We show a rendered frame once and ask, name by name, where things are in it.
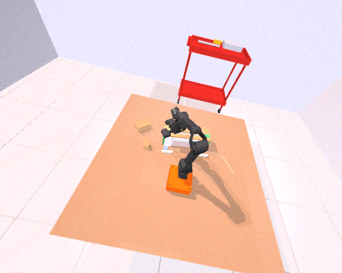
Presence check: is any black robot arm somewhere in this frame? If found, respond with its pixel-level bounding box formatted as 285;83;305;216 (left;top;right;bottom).
165;107;209;180

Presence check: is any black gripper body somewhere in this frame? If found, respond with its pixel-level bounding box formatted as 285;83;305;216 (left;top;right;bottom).
161;123;186;138

